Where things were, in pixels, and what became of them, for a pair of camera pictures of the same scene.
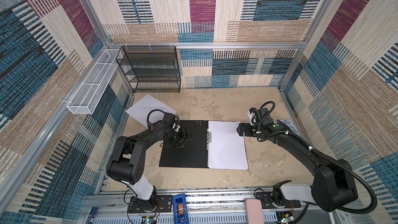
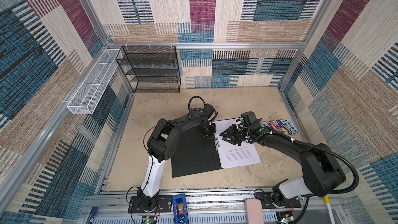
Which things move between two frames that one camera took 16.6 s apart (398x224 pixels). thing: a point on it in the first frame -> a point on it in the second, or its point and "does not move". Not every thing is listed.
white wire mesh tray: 90,95 does not move
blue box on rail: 180,209 does not move
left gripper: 183,135 -> 212,134
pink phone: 254,211 does not move
